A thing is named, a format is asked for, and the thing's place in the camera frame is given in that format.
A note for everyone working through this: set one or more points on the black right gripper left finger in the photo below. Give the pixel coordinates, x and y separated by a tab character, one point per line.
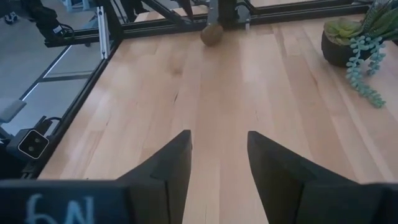
93	202

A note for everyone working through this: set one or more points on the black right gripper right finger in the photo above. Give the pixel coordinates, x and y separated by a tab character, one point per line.
326	202

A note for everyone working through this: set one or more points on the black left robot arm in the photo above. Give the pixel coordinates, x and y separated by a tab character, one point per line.
228	14

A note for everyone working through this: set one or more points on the black bowl with fruit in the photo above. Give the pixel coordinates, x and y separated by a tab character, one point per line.
339	53

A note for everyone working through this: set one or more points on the brown kiwi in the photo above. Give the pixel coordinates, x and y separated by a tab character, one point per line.
212	35

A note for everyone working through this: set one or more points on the black table-level camera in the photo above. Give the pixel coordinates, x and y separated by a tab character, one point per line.
32	144

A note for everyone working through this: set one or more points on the black aluminium table frame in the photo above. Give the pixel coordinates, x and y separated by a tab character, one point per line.
79	102

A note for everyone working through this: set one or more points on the silver aluminium bracket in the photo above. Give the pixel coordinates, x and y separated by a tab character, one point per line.
103	34

